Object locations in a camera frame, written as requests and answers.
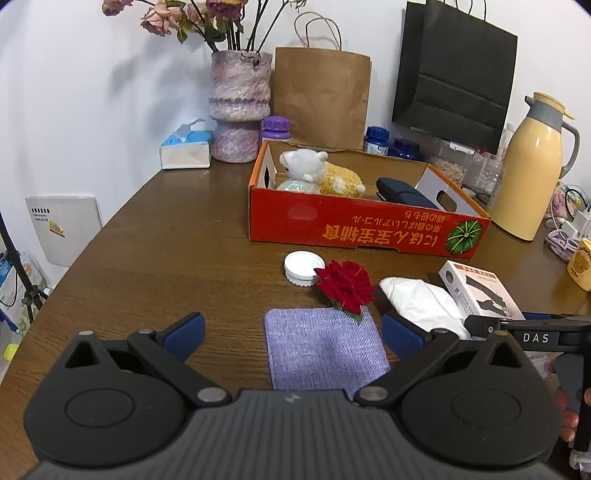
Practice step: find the white ribbed jar lid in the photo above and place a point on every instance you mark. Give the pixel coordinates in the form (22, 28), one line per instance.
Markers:
(302, 267)

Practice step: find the orange cardboard box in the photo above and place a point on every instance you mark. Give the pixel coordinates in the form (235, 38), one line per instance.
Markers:
(360, 226)

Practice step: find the pink speckled vase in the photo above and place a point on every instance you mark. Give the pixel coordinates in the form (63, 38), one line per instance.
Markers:
(238, 106)

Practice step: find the clear plastic bottle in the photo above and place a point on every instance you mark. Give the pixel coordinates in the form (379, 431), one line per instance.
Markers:
(489, 170)

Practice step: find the white and yellow plush toy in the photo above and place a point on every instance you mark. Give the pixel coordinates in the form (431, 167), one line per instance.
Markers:
(304, 164)

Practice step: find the white product box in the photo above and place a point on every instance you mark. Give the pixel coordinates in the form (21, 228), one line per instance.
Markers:
(480, 288)

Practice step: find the white charger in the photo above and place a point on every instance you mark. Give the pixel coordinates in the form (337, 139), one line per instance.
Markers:
(579, 226)

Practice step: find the red rose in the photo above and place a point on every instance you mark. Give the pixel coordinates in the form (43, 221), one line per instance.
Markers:
(346, 284)

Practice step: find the white board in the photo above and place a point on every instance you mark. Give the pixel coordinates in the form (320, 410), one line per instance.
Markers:
(64, 226)

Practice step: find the blue lid bottle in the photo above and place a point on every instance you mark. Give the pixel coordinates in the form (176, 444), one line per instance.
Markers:
(376, 141)
(404, 148)

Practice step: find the white plastic bag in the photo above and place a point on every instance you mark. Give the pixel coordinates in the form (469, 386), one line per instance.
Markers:
(420, 300)

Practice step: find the dried pink flowers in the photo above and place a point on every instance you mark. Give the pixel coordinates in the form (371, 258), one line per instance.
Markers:
(161, 16)

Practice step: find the colourful snack packet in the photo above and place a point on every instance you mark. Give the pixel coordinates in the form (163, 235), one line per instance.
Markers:
(565, 201)

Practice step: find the navy blue case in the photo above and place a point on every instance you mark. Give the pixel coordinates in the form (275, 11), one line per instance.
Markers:
(401, 191)

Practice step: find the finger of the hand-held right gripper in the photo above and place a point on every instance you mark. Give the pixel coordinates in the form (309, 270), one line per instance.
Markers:
(482, 325)
(554, 317)

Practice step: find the purple knit pouch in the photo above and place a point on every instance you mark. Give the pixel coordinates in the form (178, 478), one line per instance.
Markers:
(323, 350)

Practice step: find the person's right hand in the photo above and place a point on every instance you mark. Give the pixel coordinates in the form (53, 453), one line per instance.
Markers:
(570, 422)

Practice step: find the brown paper bag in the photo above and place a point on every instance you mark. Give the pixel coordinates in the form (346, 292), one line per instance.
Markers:
(323, 97)

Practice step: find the black light stand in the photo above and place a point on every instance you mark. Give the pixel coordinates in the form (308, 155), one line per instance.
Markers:
(21, 281)

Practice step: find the iridescent plastic cup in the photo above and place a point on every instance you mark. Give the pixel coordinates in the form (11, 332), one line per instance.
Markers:
(295, 187)

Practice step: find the blue tissue box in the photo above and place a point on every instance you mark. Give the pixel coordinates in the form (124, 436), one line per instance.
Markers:
(184, 156)

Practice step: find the black paper bag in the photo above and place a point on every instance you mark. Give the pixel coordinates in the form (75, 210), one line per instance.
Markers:
(457, 78)

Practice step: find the clear food container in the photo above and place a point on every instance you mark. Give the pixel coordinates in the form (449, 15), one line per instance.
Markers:
(450, 166)

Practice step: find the yellow bear mug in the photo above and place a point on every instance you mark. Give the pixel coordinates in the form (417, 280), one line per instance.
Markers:
(581, 267)

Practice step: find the purple lid bottle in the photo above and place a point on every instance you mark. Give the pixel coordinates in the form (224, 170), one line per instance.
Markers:
(276, 127)

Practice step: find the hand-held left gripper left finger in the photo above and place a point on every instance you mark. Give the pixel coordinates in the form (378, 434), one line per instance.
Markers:
(187, 330)

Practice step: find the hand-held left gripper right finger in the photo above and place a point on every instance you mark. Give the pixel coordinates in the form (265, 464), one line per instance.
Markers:
(401, 334)

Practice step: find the yellow thermos jug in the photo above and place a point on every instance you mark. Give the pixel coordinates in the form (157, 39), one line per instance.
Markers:
(526, 175)

